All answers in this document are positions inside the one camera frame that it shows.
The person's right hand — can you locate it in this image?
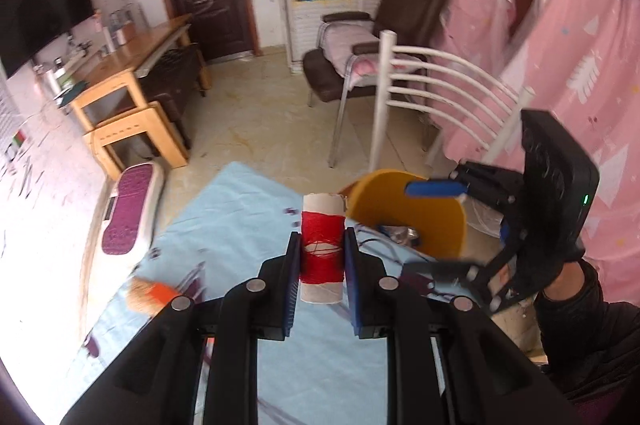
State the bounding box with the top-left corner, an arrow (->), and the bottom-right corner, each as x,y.
534,255 -> 601,321

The red thread spool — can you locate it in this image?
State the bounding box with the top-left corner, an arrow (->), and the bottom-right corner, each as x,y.
299,193 -> 347,306

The eye chart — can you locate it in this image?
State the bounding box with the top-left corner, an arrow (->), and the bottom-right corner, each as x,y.
0,77 -> 23,150

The wooden desk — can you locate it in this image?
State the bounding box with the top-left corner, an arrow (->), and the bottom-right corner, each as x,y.
55,14 -> 211,134

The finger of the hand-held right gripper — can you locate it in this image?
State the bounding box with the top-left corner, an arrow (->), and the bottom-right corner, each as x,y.
404,159 -> 526,220
399,225 -> 531,317

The dark stool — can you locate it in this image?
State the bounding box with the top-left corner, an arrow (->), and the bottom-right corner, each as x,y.
137,45 -> 207,146

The long orange box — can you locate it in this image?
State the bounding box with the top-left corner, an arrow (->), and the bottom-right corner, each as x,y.
125,279 -> 184,316

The white purple vibration plate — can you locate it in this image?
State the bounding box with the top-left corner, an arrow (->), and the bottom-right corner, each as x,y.
99,162 -> 166,257

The black television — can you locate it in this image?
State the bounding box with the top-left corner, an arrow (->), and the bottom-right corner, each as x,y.
0,0 -> 96,76

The light wooden stool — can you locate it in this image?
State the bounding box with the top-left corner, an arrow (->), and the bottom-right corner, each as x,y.
82,101 -> 191,178

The pink cushion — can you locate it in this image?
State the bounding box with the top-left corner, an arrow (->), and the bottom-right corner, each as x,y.
320,25 -> 426,88

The white metal chair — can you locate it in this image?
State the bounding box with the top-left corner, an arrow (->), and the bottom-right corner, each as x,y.
370,30 -> 536,178

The yellow bin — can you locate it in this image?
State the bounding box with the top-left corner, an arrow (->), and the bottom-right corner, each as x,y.
346,170 -> 469,261

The person's right forearm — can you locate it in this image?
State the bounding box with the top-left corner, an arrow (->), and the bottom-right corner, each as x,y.
535,270 -> 640,411

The light blue printed tablecloth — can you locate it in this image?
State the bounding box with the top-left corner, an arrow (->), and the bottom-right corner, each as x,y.
65,161 -> 501,425

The pink printed curtain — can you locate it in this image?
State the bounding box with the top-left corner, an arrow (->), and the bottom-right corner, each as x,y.
450,0 -> 640,306
429,0 -> 517,156

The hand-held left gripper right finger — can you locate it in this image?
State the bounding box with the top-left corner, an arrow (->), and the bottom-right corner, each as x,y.
344,227 -> 586,425

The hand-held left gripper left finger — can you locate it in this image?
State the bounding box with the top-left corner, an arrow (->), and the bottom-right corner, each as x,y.
60,230 -> 303,425

